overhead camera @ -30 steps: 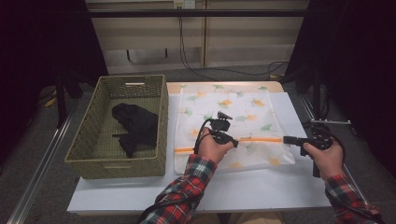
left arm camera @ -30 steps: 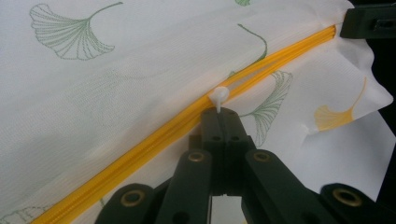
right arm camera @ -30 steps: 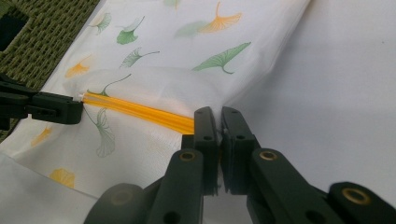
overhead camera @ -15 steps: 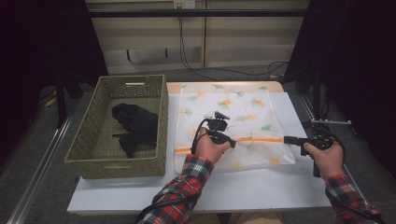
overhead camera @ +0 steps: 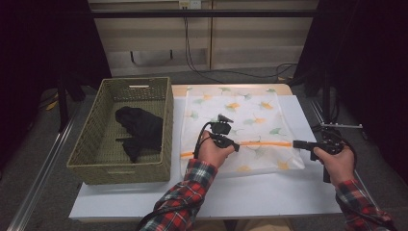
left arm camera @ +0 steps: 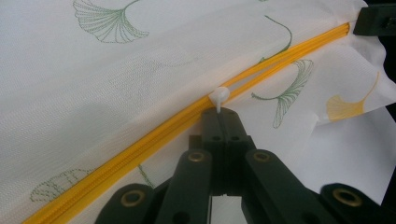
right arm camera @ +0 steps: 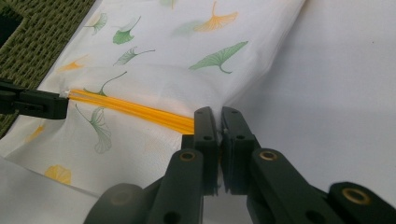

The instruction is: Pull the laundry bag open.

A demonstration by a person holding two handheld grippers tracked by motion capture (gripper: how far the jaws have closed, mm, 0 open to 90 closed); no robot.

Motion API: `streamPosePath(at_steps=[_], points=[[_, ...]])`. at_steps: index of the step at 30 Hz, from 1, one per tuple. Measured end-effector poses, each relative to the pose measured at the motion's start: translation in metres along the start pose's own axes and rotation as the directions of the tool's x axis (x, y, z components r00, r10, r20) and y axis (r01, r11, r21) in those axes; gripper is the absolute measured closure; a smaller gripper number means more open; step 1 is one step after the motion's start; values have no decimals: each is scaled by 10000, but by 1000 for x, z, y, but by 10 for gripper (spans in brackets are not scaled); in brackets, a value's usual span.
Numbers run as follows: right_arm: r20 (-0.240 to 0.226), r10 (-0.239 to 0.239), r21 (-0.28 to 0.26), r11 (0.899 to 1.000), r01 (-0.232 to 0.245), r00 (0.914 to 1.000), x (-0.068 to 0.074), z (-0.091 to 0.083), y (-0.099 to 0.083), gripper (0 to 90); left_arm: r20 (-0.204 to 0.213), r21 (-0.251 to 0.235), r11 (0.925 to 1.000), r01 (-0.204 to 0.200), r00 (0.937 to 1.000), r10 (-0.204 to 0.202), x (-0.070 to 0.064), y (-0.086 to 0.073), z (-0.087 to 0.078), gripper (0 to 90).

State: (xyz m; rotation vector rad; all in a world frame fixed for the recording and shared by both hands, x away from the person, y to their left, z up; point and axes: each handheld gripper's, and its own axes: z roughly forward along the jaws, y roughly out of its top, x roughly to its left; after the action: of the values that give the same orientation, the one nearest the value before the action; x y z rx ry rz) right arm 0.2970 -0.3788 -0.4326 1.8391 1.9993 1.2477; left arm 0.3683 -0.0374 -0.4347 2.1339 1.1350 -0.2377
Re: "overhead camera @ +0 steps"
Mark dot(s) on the person's right hand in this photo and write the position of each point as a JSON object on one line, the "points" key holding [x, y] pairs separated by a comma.
{"points": [[340, 166]]}

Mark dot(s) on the person's left hand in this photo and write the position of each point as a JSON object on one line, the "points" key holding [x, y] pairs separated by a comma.
{"points": [[211, 154]]}

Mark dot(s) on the white wall outlet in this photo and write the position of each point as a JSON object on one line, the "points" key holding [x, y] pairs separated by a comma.
{"points": [[189, 4]]}

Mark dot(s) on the white table mat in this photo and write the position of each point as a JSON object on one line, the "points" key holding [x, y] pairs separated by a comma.
{"points": [[256, 199]]}

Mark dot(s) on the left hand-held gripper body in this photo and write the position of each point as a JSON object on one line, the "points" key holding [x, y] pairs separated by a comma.
{"points": [[220, 131]]}

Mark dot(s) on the white leaf-print mesh laundry bag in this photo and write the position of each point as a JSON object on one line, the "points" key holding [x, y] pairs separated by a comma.
{"points": [[256, 109]]}

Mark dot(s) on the black metal stand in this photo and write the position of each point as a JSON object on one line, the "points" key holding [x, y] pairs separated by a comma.
{"points": [[326, 96], [63, 109]]}

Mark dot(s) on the black curtain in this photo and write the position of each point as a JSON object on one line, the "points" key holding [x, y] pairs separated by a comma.
{"points": [[38, 48], [369, 48]]}

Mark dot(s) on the green woven basket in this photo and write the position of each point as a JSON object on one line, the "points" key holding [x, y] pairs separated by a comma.
{"points": [[93, 138]]}

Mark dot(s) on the black garment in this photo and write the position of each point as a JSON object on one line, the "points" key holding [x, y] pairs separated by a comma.
{"points": [[141, 128]]}

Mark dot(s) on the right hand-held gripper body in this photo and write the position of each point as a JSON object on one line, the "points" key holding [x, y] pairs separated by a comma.
{"points": [[330, 144]]}

